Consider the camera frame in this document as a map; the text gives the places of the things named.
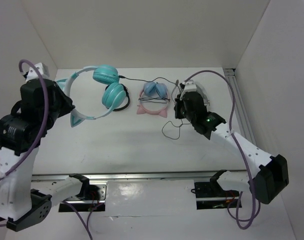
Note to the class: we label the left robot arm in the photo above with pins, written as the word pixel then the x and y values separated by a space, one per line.
pixel 21 206

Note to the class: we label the pink blue cat-ear headphones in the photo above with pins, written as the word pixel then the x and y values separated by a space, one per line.
pixel 154 92

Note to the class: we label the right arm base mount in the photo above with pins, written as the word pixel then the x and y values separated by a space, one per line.
pixel 207 198

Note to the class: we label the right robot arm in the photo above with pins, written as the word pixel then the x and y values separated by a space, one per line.
pixel 265 176

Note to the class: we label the grey white headphones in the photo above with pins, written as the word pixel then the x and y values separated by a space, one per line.
pixel 192 86

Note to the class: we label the aluminium side rail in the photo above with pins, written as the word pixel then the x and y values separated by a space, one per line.
pixel 240 111

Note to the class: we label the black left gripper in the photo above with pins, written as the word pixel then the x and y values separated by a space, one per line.
pixel 68 104

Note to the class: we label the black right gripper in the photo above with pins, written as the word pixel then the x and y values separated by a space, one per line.
pixel 178 103

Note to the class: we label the black headphones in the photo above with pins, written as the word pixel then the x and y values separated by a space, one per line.
pixel 127 100

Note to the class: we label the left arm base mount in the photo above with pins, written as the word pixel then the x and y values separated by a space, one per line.
pixel 94 197

